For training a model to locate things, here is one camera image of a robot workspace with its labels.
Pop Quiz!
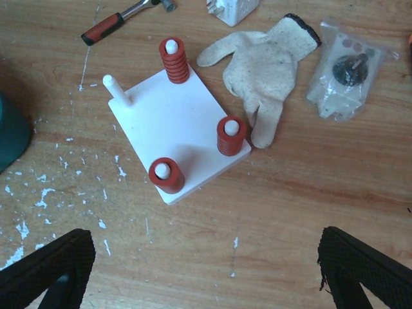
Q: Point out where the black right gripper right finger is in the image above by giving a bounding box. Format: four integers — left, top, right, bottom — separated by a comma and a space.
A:
317, 226, 411, 308

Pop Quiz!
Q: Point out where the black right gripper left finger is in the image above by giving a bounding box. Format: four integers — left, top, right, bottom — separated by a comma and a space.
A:
1, 229, 95, 308

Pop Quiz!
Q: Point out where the red spring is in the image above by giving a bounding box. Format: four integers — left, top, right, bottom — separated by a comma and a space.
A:
216, 116, 247, 156
149, 157, 185, 194
159, 37, 190, 84

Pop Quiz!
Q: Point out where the beige work glove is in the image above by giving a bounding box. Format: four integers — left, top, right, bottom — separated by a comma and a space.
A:
196, 13, 321, 149

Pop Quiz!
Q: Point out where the teal plastic tray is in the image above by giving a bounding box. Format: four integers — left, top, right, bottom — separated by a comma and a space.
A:
1, 93, 32, 173

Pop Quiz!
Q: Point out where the clear zip bag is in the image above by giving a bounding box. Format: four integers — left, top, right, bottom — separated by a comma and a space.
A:
306, 19, 399, 121

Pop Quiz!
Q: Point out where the orange black ratchet screwdriver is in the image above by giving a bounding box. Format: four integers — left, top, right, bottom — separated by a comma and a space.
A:
407, 35, 412, 69

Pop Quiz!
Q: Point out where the white cube power socket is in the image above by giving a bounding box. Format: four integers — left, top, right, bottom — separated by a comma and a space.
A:
206, 0, 259, 26

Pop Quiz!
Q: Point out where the white peg base plate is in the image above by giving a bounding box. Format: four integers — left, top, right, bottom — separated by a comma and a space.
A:
102, 66, 252, 205

